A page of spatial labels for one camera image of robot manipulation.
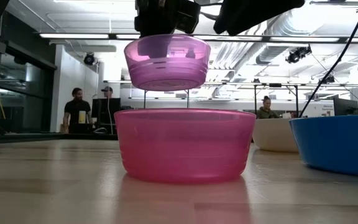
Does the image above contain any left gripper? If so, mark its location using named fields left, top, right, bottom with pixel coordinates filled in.
left=134, top=0, right=180, bottom=59

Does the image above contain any blue plastic bowl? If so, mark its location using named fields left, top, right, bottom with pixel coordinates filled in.
left=289, top=114, right=358, bottom=179

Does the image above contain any long ceiling light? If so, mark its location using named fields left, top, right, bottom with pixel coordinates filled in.
left=270, top=36, right=341, bottom=43
left=39, top=33, right=110, bottom=40

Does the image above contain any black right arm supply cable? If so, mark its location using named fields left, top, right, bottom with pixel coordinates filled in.
left=299, top=0, right=358, bottom=118

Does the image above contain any silver ceiling duct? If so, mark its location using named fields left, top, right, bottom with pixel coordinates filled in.
left=253, top=12, right=310, bottom=67

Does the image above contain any white sign board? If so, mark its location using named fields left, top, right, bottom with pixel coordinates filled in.
left=313, top=103, right=336, bottom=118

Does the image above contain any black computer monitor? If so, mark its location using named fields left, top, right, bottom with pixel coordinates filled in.
left=333, top=98, right=358, bottom=117
left=91, top=98, right=122, bottom=125

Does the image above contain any pink translucent bowl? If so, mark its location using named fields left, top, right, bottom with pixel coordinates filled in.
left=113, top=108, right=257, bottom=184

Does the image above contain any purple translucent bowl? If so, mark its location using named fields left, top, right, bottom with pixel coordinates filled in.
left=124, top=33, right=211, bottom=92

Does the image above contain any person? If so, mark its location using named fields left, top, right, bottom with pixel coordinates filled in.
left=255, top=95, right=282, bottom=120
left=62, top=87, right=93, bottom=134
left=99, top=86, right=115, bottom=100

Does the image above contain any white bowl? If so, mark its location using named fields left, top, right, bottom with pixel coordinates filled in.
left=252, top=117, right=300, bottom=153

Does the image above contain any black ceiling spotlight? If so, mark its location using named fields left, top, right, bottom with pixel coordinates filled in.
left=318, top=73, right=336, bottom=85
left=83, top=52, right=96, bottom=66
left=285, top=44, right=313, bottom=65

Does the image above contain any black aluminium table frame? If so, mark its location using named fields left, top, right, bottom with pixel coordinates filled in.
left=0, top=132, right=119, bottom=144

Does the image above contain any black background rack frame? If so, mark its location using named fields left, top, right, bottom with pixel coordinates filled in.
left=252, top=82, right=300, bottom=116

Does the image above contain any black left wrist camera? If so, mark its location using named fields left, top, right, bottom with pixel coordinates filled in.
left=175, top=0, right=202, bottom=34

